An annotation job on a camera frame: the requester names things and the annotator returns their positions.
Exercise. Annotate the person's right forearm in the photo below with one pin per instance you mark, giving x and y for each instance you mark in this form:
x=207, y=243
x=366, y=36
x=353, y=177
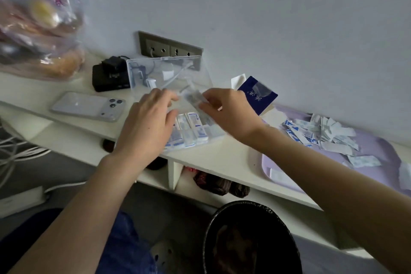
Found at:
x=334, y=193

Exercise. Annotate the clear plastic organizer box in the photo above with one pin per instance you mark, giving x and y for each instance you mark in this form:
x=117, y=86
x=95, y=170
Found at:
x=167, y=73

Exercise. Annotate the white desk with shelf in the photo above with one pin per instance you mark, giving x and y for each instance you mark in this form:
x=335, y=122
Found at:
x=221, y=163

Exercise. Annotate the person's white clog shoe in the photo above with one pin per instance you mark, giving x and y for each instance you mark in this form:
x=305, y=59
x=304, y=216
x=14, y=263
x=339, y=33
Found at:
x=175, y=257

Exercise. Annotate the small clear sachet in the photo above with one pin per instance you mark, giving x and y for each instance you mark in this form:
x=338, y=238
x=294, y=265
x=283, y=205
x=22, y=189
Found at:
x=193, y=98

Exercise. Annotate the dark round object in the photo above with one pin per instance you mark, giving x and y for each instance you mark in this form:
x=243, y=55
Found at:
x=108, y=145

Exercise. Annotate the dark red snack packet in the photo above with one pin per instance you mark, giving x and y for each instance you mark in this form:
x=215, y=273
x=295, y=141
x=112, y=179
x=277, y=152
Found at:
x=239, y=190
x=212, y=182

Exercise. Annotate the pile of white sachets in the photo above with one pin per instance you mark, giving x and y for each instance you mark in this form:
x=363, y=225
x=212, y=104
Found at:
x=327, y=135

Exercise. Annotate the silver smartphone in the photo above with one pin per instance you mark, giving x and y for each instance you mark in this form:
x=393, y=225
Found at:
x=86, y=106

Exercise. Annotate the black trash bin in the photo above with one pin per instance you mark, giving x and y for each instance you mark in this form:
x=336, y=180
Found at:
x=253, y=238

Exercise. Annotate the purple plastic tray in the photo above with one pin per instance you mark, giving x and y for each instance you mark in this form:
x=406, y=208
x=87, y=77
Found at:
x=372, y=150

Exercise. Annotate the single white sachet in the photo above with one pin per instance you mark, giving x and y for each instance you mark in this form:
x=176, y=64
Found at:
x=280, y=176
x=405, y=176

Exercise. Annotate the white power strip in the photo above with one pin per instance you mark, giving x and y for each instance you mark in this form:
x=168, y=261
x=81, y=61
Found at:
x=21, y=201

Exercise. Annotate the grey wall socket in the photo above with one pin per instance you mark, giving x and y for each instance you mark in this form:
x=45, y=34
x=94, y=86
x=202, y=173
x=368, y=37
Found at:
x=160, y=48

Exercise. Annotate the person's left hand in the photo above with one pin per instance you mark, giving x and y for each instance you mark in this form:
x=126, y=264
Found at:
x=141, y=129

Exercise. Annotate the clear bag of bread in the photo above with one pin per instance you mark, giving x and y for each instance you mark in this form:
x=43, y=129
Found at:
x=38, y=33

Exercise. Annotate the person's blue trousers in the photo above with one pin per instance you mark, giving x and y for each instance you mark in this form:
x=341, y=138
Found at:
x=125, y=248

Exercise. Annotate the person's right hand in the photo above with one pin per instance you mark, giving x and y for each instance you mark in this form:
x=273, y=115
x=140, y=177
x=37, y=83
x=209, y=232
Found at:
x=236, y=116

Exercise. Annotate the person's left forearm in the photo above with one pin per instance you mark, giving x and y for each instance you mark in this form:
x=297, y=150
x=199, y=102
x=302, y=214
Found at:
x=86, y=212

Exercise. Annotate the black charger block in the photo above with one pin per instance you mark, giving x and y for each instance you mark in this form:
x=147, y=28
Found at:
x=107, y=78

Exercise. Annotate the row of blue-white sachets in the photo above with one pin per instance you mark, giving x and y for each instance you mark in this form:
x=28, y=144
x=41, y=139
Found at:
x=189, y=131

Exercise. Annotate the small white box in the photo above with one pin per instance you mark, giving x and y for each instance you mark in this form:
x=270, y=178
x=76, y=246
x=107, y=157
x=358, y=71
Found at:
x=237, y=80

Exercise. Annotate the person's right thumb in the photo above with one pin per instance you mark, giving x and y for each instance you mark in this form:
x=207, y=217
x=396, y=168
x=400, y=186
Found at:
x=210, y=112

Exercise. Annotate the dark blue card packet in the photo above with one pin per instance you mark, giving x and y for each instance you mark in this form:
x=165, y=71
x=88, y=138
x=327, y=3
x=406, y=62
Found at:
x=257, y=97

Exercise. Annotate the person's left thumb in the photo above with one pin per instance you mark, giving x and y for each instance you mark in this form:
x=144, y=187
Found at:
x=172, y=119

